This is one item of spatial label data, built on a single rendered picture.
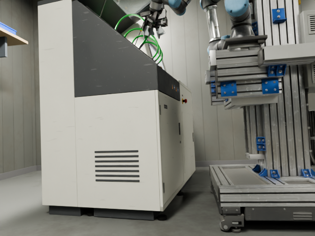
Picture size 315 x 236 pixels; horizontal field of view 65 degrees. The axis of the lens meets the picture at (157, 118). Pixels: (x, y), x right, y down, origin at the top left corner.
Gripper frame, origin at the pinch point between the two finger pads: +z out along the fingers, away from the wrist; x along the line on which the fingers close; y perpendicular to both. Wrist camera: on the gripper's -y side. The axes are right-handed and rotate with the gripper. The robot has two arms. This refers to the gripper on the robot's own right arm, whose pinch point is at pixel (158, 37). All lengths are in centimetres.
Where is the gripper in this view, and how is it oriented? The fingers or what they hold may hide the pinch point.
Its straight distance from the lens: 193.3
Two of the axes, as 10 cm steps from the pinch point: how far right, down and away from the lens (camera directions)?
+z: 0.4, 10.0, -0.5
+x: 2.8, 0.3, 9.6
